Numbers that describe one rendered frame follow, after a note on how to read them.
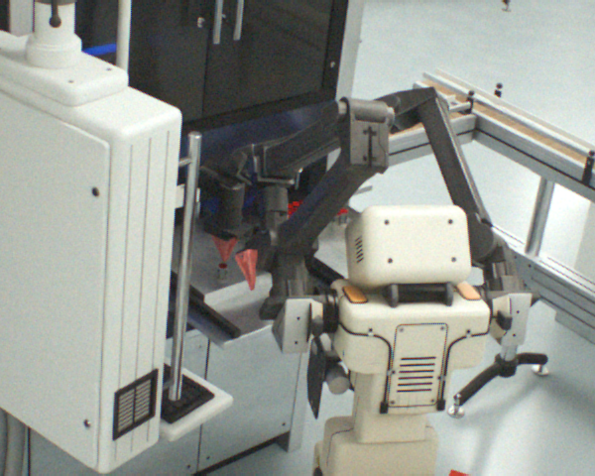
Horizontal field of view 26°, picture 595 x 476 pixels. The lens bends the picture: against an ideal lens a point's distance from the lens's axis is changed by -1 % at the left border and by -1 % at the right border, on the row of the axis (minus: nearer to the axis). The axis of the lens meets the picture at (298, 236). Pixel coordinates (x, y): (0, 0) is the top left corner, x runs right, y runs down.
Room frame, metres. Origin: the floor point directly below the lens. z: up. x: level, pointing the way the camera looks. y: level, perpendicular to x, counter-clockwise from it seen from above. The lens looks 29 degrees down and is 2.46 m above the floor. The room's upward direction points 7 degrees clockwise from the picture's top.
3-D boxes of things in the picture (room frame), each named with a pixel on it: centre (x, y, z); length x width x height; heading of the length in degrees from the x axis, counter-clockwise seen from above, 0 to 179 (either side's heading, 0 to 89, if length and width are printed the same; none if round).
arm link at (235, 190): (2.58, 0.17, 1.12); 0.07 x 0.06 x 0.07; 51
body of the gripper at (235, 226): (2.58, 0.16, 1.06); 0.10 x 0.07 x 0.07; 60
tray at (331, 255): (2.83, -0.10, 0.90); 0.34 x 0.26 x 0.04; 44
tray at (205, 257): (2.67, 0.22, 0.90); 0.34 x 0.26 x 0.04; 45
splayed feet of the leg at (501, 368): (3.54, -0.74, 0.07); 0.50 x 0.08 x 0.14; 135
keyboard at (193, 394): (2.28, 0.34, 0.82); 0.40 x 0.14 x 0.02; 55
